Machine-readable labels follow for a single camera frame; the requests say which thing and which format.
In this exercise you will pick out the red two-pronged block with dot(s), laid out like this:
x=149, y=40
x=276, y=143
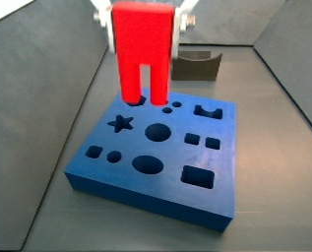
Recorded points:
x=144, y=32

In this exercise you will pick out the black curved holder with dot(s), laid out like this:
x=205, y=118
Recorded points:
x=196, y=66

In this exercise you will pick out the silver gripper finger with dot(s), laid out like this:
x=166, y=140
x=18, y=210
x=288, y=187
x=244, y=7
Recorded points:
x=103, y=17
x=184, y=22

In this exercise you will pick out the blue shape-sorter board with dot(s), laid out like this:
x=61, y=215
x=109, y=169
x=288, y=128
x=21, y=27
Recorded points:
x=164, y=158

